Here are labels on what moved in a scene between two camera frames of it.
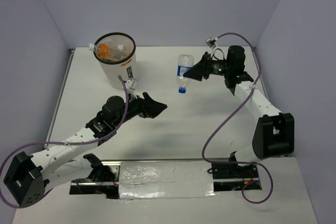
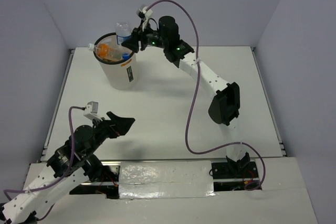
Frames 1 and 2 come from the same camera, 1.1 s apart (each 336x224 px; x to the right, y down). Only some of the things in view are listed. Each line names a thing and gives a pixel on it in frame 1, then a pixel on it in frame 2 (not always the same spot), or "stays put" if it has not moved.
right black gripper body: (219, 67) to (153, 38)
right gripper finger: (206, 57) to (137, 31)
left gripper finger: (152, 108) to (119, 126)
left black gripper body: (134, 107) to (102, 130)
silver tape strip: (161, 179) stays put
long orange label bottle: (108, 52) stays put
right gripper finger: (197, 72) to (132, 43)
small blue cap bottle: (185, 63) to (123, 31)
